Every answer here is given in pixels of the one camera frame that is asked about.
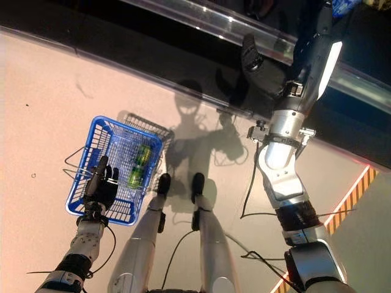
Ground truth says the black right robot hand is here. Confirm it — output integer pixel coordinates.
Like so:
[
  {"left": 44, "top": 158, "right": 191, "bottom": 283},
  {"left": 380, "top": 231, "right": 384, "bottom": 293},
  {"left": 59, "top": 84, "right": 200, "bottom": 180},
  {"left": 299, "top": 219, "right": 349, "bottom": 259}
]
[{"left": 284, "top": 0, "right": 343, "bottom": 103}]

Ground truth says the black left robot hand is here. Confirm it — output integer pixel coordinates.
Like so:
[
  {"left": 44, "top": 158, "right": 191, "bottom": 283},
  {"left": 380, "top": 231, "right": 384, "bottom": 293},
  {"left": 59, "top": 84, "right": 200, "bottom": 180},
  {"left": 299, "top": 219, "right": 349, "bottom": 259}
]
[{"left": 82, "top": 154, "right": 120, "bottom": 215}]

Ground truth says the blue plastic shopping basket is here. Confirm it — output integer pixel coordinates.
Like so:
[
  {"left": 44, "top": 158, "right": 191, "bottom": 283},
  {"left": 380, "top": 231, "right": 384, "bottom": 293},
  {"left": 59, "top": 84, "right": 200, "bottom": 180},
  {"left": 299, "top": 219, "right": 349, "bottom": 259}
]
[{"left": 65, "top": 115, "right": 163, "bottom": 227}]

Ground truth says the dark Pepsi bottle blue cap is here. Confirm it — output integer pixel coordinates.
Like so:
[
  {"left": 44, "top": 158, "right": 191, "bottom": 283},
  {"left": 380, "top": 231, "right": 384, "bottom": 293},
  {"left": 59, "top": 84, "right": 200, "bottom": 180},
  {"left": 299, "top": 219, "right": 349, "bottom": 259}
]
[{"left": 332, "top": 0, "right": 357, "bottom": 16}]

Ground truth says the green Sprite bottle yellow cap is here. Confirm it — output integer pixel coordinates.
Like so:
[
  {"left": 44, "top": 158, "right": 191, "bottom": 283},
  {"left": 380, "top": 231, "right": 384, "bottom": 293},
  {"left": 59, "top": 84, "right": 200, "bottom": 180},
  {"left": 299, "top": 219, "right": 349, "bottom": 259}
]
[{"left": 127, "top": 143, "right": 153, "bottom": 189}]

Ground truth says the yellow black hazard tape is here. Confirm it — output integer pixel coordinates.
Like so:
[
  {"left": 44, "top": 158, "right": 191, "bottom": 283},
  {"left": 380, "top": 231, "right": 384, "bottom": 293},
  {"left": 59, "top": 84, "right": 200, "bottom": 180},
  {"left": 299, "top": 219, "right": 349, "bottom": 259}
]
[{"left": 271, "top": 166, "right": 380, "bottom": 293}]

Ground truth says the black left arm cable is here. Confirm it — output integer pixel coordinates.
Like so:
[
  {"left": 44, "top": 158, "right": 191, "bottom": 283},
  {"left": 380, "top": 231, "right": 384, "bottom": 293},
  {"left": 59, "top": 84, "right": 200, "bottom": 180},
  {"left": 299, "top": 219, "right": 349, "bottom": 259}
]
[{"left": 26, "top": 224, "right": 117, "bottom": 277}]

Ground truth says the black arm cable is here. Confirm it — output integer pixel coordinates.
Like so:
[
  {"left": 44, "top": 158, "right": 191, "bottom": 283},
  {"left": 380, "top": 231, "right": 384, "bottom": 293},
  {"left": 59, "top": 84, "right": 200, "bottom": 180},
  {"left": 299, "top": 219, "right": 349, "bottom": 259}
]
[
  {"left": 26, "top": 224, "right": 117, "bottom": 277},
  {"left": 239, "top": 142, "right": 279, "bottom": 220}
]

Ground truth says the black leg cable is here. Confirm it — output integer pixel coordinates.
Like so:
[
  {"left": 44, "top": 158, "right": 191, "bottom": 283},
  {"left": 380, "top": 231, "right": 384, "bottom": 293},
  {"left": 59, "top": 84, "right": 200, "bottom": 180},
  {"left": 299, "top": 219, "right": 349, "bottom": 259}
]
[{"left": 161, "top": 229, "right": 198, "bottom": 282}]

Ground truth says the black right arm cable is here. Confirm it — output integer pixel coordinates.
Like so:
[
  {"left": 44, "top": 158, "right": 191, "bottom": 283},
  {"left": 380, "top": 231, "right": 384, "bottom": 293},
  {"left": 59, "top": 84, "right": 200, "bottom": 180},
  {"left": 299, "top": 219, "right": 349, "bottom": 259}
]
[{"left": 239, "top": 142, "right": 279, "bottom": 220}]

